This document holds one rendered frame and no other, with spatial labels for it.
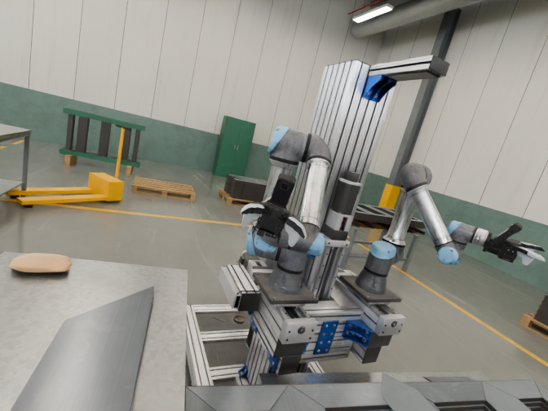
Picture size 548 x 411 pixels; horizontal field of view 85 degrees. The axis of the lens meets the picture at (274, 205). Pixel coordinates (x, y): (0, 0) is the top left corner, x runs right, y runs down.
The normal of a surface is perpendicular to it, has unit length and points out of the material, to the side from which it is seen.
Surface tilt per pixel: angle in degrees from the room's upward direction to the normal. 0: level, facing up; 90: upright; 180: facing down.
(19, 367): 0
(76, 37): 90
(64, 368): 0
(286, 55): 90
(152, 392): 0
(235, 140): 90
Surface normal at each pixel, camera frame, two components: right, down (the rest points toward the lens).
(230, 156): 0.39, 0.29
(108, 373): 0.24, -0.95
